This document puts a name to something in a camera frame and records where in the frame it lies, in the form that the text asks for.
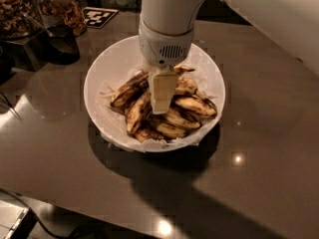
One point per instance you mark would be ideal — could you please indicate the white bowl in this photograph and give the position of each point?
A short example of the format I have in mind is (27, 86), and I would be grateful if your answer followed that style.
(114, 60)

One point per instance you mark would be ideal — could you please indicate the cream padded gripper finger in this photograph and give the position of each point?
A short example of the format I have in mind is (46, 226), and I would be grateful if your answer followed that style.
(162, 82)

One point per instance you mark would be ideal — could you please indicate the long spotted banana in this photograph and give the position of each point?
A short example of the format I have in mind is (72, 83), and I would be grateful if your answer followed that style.
(136, 85)
(137, 112)

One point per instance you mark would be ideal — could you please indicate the lower spotted banana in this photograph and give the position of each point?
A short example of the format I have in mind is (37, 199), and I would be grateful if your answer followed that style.
(166, 129)

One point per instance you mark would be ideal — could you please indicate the bottom small spotted banana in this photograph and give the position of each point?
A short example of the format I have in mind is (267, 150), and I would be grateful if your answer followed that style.
(145, 132)

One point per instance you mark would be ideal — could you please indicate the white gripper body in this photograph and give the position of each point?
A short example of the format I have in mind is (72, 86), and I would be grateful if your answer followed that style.
(163, 48)

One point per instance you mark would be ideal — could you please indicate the silver device corner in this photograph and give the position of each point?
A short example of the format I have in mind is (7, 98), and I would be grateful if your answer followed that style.
(12, 219)

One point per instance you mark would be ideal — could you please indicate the white paper liner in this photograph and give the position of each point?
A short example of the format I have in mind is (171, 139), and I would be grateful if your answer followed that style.
(202, 67)

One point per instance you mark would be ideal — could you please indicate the black white marker tag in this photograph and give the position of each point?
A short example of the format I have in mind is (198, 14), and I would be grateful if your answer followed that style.
(98, 17)

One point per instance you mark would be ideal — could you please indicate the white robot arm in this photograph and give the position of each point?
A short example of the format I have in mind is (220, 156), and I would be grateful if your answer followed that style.
(167, 27)

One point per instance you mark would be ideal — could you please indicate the glass jar of snacks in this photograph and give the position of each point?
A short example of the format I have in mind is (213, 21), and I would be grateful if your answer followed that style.
(69, 12)

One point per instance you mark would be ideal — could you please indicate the glass jar of nuts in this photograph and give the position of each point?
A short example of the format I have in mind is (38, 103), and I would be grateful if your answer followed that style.
(14, 23)

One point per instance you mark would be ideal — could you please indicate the right spotted banana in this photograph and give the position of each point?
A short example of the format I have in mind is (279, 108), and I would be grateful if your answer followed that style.
(200, 107)

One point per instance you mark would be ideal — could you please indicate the black scoop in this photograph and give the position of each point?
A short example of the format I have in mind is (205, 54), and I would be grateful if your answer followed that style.
(60, 45)

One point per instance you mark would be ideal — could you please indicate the middle spotted banana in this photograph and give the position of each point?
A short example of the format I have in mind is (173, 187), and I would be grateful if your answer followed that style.
(176, 117)

